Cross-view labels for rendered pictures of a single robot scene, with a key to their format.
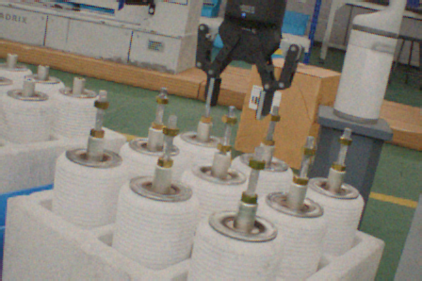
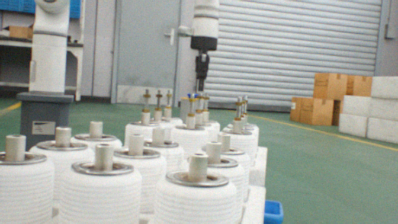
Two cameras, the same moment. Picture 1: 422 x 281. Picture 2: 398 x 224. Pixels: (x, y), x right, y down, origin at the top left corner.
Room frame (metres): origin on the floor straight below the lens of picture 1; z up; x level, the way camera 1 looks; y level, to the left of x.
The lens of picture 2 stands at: (1.21, 1.05, 0.36)
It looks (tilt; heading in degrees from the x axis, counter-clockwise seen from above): 3 degrees down; 246
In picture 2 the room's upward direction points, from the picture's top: 4 degrees clockwise
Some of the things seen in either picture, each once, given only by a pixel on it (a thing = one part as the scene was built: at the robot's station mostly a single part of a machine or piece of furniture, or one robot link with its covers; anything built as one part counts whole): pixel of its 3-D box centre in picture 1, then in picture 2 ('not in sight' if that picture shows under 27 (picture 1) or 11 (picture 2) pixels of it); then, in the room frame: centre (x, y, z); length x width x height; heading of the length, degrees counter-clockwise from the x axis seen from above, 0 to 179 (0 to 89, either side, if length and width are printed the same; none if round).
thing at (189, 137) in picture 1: (202, 140); (144, 124); (0.89, 0.02, 0.25); 0.08 x 0.08 x 0.01
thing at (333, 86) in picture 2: not in sight; (329, 86); (-2.19, -2.85, 0.45); 0.30 x 0.24 x 0.30; 83
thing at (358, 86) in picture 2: not in sight; (355, 88); (-2.55, -2.82, 0.45); 0.30 x 0.24 x 0.30; 79
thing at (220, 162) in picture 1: (220, 165); (198, 120); (0.73, -0.02, 0.26); 0.02 x 0.02 x 0.03
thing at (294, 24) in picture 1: (287, 22); not in sight; (5.47, -0.49, 0.36); 0.50 x 0.38 x 0.21; 172
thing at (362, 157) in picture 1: (336, 188); (44, 145); (1.11, -0.27, 0.15); 0.15 x 0.15 x 0.30; 82
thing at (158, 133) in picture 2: (28, 89); (158, 137); (0.97, 0.34, 0.26); 0.02 x 0.02 x 0.03
